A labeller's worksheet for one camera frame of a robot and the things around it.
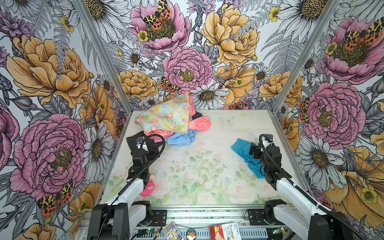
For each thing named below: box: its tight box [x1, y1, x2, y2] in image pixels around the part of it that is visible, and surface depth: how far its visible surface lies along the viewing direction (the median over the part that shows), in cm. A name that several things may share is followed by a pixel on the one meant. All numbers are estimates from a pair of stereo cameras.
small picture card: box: [162, 221, 184, 240], surface depth 70 cm
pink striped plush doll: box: [139, 174, 155, 197], surface depth 80 cm
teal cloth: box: [230, 138, 265, 179], surface depth 96 cm
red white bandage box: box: [209, 222, 242, 240], surface depth 69 cm
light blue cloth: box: [165, 129, 196, 147], surface depth 101 cm
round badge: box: [185, 228, 197, 240], surface depth 71 cm
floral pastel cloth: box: [134, 91, 190, 134], surface depth 99 cm
